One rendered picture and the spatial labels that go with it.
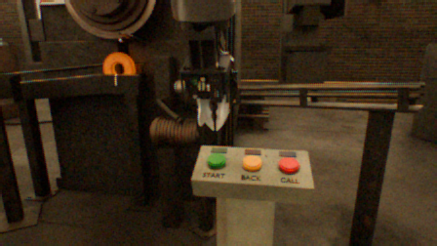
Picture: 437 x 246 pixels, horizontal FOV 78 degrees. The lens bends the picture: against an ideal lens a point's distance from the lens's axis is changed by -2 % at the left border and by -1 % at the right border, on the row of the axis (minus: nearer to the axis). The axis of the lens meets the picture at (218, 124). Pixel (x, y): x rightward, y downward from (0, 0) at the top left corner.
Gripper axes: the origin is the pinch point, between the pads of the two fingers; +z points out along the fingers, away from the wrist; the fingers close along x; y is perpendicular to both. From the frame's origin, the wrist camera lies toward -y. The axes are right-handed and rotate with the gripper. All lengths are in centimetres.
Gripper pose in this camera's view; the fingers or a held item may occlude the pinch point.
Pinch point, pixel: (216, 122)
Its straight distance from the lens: 53.0
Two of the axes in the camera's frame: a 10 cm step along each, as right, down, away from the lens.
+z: 0.6, 8.2, 5.8
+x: 9.9, 0.2, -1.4
